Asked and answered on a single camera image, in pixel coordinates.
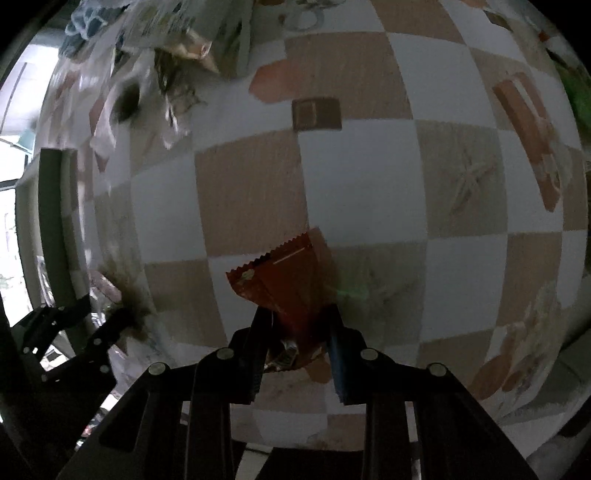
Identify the red snack packet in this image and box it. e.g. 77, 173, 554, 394
225, 227, 337, 371

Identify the white green snack bag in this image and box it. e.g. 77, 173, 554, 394
122, 0, 254, 78

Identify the dark green storage bin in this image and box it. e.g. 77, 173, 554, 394
15, 148, 90, 308

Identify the checkered patterned tablecloth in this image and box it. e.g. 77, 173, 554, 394
34, 0, 590, 451

